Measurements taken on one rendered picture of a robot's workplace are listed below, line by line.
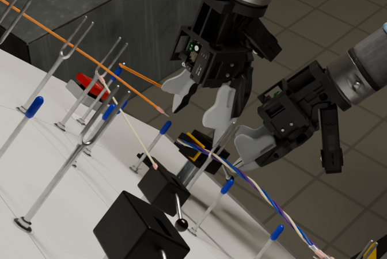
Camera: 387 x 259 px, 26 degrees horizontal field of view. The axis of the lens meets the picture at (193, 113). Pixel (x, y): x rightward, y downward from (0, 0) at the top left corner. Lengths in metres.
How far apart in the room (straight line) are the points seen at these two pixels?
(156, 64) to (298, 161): 0.65
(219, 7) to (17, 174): 0.36
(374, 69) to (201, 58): 0.29
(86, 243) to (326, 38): 2.69
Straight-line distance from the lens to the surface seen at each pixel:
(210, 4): 1.05
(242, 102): 1.11
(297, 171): 2.81
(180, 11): 3.05
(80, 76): 1.38
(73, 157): 0.69
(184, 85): 1.17
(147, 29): 2.96
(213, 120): 1.11
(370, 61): 1.24
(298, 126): 1.26
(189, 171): 1.24
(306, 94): 1.26
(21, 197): 0.77
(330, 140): 1.29
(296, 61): 3.26
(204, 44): 1.06
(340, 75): 1.24
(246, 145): 1.29
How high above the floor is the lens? 1.97
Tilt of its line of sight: 41 degrees down
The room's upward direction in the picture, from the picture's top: straight up
